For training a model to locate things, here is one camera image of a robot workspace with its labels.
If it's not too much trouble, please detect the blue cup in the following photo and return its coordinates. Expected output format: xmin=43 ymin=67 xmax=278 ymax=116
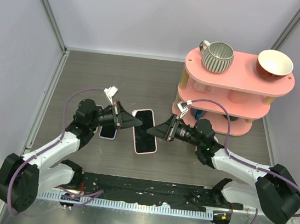
xmin=193 ymin=110 xmax=203 ymax=120

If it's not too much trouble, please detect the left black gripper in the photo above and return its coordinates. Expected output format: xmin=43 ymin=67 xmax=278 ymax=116
xmin=88 ymin=98 xmax=144 ymax=134

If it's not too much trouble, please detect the beige phone case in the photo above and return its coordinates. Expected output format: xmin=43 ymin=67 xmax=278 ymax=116
xmin=94 ymin=105 xmax=104 ymax=133

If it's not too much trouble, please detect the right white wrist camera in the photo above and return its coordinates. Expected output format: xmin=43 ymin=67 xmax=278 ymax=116
xmin=177 ymin=100 xmax=193 ymax=120

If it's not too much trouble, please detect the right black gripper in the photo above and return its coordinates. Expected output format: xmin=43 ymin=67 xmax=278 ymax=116
xmin=146 ymin=111 xmax=206 ymax=147

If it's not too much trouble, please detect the grey striped mug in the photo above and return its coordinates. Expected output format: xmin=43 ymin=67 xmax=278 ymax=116
xmin=199 ymin=40 xmax=234 ymax=74

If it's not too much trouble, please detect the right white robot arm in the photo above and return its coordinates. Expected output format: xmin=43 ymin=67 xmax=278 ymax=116
xmin=147 ymin=114 xmax=300 ymax=224

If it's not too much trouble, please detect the lilac phone case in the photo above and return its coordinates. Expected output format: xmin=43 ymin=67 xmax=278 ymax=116
xmin=98 ymin=124 xmax=117 ymax=141

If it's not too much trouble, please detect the white slotted cable duct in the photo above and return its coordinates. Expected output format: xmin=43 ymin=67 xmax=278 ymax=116
xmin=37 ymin=190 xmax=213 ymax=221

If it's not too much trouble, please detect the clear pink glass cup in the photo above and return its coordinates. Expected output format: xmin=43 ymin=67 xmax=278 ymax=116
xmin=193 ymin=82 xmax=214 ymax=93

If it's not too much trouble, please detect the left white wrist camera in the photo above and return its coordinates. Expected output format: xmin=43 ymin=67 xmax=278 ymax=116
xmin=103 ymin=85 xmax=118 ymax=105

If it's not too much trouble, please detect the yellow green mug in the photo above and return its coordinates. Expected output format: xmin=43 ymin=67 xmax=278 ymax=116
xmin=195 ymin=136 xmax=219 ymax=151

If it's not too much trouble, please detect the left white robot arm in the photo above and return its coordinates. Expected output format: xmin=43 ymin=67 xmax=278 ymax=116
xmin=0 ymin=99 xmax=142 ymax=212

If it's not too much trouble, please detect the pink phone case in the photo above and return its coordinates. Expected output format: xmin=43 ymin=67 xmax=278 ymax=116
xmin=126 ymin=106 xmax=163 ymax=157

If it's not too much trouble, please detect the red white bowl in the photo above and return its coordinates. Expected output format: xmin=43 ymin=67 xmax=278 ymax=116
xmin=256 ymin=49 xmax=294 ymax=82

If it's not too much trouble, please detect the pink three-tier shelf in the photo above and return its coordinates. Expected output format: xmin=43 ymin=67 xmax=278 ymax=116
xmin=175 ymin=48 xmax=295 ymax=136

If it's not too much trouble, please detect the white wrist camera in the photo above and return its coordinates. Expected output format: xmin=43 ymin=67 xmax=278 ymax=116
xmin=177 ymin=100 xmax=193 ymax=120
xmin=103 ymin=85 xmax=118 ymax=105

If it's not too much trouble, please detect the dark cup bottom shelf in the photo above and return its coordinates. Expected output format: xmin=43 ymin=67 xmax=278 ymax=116
xmin=223 ymin=114 xmax=239 ymax=122

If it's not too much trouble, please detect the black mounting plate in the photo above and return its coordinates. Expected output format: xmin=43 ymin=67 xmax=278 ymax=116
xmin=48 ymin=165 xmax=247 ymax=217

